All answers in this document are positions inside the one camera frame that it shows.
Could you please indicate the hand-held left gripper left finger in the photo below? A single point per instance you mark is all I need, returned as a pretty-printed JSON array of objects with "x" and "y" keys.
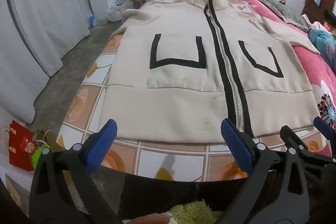
[{"x": 105, "y": 145}]

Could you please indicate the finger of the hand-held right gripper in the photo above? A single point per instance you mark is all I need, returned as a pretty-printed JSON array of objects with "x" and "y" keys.
[
  {"x": 292, "y": 137},
  {"x": 325, "y": 128}
]

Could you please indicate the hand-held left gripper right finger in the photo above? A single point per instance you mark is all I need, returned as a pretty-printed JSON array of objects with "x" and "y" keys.
[{"x": 237, "y": 145}]

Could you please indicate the cream zip jacket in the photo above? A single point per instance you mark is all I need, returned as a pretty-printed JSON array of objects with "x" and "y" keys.
[{"x": 183, "y": 95}]

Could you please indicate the pink floral blanket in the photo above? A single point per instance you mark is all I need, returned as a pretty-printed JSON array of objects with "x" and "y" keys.
[{"x": 312, "y": 66}]

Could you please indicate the green bag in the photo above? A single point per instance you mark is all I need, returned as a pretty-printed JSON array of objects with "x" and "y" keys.
[{"x": 36, "y": 157}]

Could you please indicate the green fluffy cloth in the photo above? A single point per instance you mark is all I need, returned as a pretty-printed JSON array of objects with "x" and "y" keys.
[{"x": 194, "y": 212}]

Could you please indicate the red paper bag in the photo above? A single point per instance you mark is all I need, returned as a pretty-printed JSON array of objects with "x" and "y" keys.
[{"x": 19, "y": 140}]

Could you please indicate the grey patterned pillow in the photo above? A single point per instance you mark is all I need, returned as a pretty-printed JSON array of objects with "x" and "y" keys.
[{"x": 288, "y": 12}]

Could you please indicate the blue packet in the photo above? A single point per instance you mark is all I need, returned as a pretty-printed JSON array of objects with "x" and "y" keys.
[{"x": 92, "y": 20}]

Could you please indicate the white plastic bag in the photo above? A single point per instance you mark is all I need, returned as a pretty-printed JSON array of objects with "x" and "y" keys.
[{"x": 118, "y": 8}]

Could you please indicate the white curtain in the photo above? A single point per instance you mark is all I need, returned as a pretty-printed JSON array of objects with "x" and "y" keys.
[{"x": 39, "y": 3}]

